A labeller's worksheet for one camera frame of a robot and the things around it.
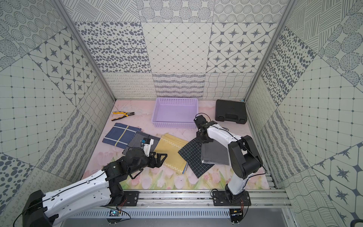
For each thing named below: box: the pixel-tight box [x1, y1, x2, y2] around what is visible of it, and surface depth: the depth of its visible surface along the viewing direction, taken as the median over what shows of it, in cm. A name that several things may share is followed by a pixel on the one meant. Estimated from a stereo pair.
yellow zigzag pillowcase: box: [153, 132, 189, 175], surface depth 94 cm
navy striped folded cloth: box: [102, 122, 142, 149], surface depth 100 cm
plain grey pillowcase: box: [200, 139, 230, 166], surface depth 88 cm
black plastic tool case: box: [215, 99, 248, 125], surface depth 111 cm
